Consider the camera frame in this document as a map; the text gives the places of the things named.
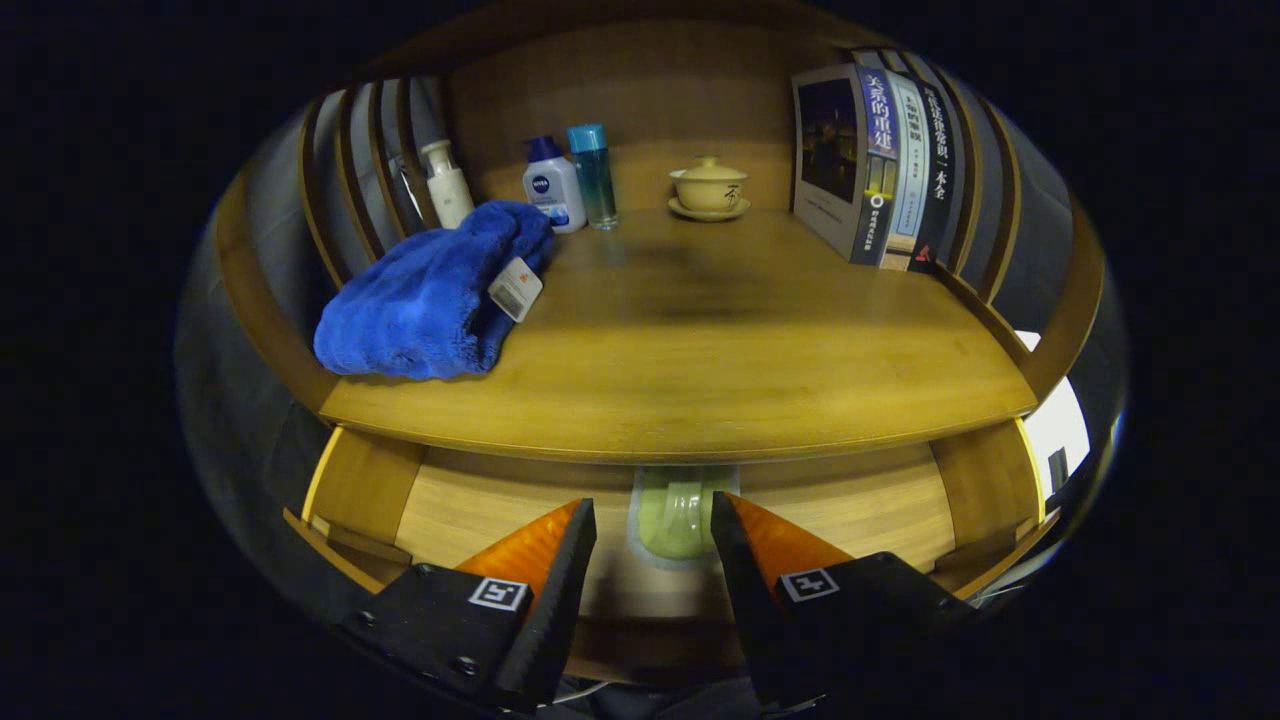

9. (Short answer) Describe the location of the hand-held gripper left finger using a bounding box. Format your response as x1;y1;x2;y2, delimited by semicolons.
335;498;599;713

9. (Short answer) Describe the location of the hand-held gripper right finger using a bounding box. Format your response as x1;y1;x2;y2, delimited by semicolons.
710;490;976;713

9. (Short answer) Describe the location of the pale green object white base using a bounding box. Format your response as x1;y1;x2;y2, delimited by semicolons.
627;465;741;571

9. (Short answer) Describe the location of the wooden drawer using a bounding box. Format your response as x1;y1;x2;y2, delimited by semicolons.
283;420;1061;691

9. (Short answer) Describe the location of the wooden countertop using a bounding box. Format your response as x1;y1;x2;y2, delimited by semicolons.
318;205;1039;464

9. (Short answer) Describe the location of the wooden cabinet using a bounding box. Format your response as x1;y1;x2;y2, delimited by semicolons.
200;0;1111;601

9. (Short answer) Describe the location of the blue towel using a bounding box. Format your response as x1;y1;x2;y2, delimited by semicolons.
313;200;556;381

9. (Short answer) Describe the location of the beige lidded tea cup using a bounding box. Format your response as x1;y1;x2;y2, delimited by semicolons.
668;156;752;223

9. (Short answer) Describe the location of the white bottle with blue cap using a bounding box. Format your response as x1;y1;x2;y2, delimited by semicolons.
522;135;588;234

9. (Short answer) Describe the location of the teal bottle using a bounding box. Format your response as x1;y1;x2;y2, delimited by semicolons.
566;123;620;231

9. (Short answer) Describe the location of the white pump bottle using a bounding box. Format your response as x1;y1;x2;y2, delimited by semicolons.
420;139;476;229

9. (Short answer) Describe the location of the book with white spine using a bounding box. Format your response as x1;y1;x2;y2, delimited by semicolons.
880;70;933;273

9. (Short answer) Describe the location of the book with black spine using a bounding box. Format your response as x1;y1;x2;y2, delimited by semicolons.
905;80;958;275

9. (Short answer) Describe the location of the book with blue spine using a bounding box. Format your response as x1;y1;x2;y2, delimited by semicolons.
792;64;903;267

